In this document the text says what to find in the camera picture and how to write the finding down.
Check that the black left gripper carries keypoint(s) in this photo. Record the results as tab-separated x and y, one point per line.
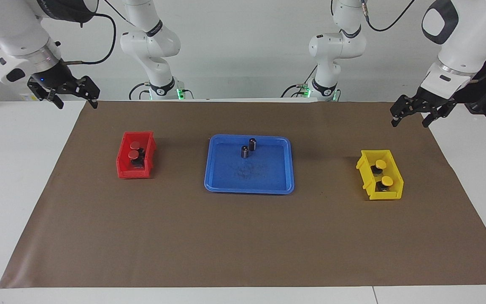
430	102

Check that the black cylindrical capacitor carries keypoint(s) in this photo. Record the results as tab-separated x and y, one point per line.
244	151
252	144

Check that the yellow push button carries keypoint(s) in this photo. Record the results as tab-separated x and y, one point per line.
380	164
387	181

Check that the white wall socket strip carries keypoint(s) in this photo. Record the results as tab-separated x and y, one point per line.
25	97

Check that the brown paper mat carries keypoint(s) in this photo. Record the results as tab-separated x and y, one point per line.
226	236

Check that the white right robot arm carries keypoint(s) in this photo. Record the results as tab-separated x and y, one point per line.
15	29

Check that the yellow plastic bin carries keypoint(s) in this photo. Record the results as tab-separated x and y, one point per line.
397	179

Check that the red plastic bin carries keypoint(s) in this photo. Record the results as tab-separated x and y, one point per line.
121	166

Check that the red push button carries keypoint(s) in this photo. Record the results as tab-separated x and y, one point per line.
135	145
133	155

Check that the blue plastic tray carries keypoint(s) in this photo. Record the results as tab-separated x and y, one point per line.
268	173

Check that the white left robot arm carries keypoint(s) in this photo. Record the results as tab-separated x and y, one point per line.
458	33

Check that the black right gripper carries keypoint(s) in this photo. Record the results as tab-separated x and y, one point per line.
53	78

